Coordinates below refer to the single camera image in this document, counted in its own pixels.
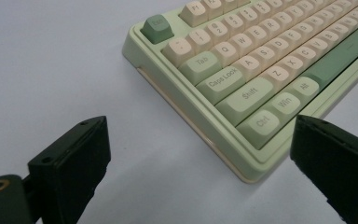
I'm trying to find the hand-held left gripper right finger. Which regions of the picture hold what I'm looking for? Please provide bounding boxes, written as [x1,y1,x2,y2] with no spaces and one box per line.
[289,114,358,224]

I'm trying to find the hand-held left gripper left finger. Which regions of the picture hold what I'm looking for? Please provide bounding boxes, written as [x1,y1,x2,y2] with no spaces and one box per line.
[27,116,112,224]

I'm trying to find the green and cream keyboard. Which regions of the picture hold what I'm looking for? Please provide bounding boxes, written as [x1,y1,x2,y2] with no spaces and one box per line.
[121,0,358,184]

